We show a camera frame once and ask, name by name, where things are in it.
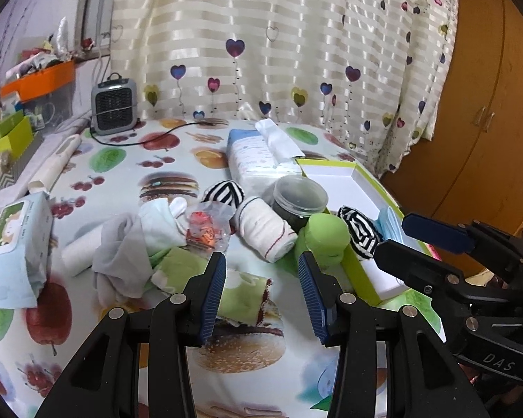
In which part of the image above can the wet wipes pack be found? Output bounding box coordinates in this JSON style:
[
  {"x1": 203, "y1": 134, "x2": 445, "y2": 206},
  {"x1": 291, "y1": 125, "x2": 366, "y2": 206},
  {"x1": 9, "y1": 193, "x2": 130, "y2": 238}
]
[{"x1": 0, "y1": 193, "x2": 55, "y2": 310}]

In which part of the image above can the heart printed striped curtain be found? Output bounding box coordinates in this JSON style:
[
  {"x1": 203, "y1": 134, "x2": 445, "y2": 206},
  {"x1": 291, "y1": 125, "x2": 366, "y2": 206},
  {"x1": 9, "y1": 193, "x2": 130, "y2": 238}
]
[{"x1": 109, "y1": 0, "x2": 460, "y2": 175}]

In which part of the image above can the pile of small packets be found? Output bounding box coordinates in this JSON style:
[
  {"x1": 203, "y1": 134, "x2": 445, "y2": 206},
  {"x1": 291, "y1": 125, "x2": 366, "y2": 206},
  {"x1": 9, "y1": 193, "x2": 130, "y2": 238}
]
[{"x1": 6, "y1": 17, "x2": 97, "y2": 75}]

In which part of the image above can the green rimmed white box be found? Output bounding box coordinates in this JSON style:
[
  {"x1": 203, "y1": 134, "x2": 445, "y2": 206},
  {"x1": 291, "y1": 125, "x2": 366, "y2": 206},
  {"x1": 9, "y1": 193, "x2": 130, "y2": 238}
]
[{"x1": 294, "y1": 158, "x2": 437, "y2": 308}]

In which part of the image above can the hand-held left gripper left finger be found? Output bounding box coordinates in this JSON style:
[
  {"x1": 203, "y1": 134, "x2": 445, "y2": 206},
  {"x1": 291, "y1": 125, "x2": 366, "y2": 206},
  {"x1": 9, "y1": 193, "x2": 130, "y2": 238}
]
[{"x1": 35, "y1": 251, "x2": 227, "y2": 418}]

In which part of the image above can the white rolled cloth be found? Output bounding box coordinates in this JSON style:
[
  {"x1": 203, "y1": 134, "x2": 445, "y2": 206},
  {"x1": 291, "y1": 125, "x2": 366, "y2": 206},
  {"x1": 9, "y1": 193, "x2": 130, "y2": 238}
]
[{"x1": 62, "y1": 230, "x2": 106, "y2": 278}]

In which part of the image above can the white paper roll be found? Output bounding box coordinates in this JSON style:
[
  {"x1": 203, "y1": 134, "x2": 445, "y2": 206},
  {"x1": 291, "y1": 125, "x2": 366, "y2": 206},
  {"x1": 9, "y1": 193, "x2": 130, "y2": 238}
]
[{"x1": 27, "y1": 134, "x2": 84, "y2": 195}]

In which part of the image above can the black white striped sock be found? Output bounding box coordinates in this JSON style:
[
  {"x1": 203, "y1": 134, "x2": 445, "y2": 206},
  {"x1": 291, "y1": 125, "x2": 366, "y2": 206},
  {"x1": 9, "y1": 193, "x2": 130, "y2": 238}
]
[
  {"x1": 199, "y1": 179, "x2": 247, "y2": 208},
  {"x1": 335, "y1": 205, "x2": 385, "y2": 263}
]

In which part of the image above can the grey sock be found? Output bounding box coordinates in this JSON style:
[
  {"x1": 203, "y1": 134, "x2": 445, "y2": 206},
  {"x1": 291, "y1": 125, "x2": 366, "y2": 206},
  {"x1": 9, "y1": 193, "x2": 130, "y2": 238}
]
[{"x1": 91, "y1": 214, "x2": 156, "y2": 306}]

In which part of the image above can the light green sock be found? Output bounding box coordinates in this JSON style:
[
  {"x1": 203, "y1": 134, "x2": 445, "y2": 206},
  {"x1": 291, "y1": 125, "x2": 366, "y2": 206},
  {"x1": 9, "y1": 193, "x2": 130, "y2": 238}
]
[
  {"x1": 149, "y1": 246, "x2": 213, "y2": 295},
  {"x1": 217, "y1": 269, "x2": 274, "y2": 328}
]

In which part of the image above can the window frame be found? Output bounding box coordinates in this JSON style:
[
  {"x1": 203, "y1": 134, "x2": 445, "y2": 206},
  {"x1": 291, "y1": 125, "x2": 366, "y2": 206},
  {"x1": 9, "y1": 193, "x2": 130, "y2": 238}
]
[{"x1": 75, "y1": 0, "x2": 119, "y2": 58}]

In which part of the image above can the orange plastic tray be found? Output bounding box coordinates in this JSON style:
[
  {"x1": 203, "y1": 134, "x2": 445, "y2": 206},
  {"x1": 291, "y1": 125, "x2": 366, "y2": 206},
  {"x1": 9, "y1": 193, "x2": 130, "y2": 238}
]
[{"x1": 0, "y1": 60, "x2": 77, "y2": 99}]

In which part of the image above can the wooden wardrobe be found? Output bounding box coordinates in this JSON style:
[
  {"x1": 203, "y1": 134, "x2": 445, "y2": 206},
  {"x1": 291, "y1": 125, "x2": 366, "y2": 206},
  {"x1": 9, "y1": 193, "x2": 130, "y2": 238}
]
[{"x1": 381, "y1": 0, "x2": 523, "y2": 279}]

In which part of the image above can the light blue sock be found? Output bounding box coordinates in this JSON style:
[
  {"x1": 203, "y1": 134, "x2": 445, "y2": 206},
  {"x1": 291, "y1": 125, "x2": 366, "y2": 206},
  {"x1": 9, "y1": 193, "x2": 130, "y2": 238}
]
[{"x1": 374, "y1": 206, "x2": 413, "y2": 245}]

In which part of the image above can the grey electric heater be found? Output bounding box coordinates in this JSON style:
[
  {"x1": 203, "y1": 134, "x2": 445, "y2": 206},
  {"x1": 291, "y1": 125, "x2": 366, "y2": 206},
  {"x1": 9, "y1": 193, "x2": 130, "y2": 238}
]
[{"x1": 91, "y1": 73, "x2": 141, "y2": 136}]

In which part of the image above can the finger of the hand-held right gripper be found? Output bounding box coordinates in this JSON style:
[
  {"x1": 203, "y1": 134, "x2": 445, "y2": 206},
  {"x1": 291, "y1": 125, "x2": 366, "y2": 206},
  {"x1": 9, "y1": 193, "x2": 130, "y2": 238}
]
[
  {"x1": 374, "y1": 239, "x2": 523, "y2": 315},
  {"x1": 402, "y1": 212, "x2": 523, "y2": 271}
]

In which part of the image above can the lime green box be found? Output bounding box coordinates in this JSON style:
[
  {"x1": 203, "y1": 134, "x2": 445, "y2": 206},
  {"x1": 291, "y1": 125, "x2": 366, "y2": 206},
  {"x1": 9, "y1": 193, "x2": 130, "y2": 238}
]
[{"x1": 0, "y1": 115, "x2": 34, "y2": 160}]

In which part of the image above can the grey chevron box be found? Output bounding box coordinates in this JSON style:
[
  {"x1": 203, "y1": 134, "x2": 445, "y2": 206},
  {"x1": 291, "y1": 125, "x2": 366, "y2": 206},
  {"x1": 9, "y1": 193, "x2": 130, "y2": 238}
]
[{"x1": 0, "y1": 133, "x2": 45, "y2": 196}]

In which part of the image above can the white sock red stitching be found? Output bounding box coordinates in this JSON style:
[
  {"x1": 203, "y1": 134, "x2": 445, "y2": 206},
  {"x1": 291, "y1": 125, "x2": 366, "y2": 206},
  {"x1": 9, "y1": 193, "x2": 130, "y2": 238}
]
[{"x1": 230, "y1": 196, "x2": 300, "y2": 264}]

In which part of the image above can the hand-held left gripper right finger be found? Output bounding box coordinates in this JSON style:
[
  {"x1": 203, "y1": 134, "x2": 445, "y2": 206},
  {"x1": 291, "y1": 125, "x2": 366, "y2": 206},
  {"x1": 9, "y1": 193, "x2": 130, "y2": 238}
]
[{"x1": 297, "y1": 251, "x2": 491, "y2": 418}]

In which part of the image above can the clear plastic container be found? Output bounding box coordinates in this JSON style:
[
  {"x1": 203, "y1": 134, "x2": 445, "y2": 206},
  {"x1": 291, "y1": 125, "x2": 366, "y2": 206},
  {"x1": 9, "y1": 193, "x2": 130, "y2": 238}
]
[{"x1": 272, "y1": 175, "x2": 330, "y2": 232}]

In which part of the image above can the white cable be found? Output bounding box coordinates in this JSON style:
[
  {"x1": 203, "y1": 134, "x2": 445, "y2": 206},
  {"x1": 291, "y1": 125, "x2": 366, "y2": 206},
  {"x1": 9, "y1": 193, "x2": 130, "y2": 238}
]
[{"x1": 92, "y1": 50, "x2": 111, "y2": 81}]

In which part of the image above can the green round lid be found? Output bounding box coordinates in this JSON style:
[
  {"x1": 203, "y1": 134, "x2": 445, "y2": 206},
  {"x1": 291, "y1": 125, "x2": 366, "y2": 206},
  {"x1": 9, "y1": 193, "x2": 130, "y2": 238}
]
[{"x1": 293, "y1": 213, "x2": 350, "y2": 269}]

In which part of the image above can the clear candy bag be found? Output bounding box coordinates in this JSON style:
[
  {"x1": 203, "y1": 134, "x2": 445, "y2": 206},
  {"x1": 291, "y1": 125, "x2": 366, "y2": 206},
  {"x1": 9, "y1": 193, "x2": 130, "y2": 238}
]
[{"x1": 184, "y1": 202, "x2": 237, "y2": 254}]

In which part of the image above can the clear storage box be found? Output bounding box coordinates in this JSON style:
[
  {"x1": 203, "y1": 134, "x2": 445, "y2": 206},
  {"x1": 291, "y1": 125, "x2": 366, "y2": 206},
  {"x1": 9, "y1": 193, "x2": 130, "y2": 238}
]
[{"x1": 24, "y1": 82, "x2": 77, "y2": 123}]

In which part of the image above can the blue white tissue pack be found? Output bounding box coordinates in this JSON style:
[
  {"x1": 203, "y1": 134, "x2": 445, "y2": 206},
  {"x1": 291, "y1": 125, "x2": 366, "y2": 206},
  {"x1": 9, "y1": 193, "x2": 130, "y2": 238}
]
[{"x1": 226, "y1": 118, "x2": 306, "y2": 193}]

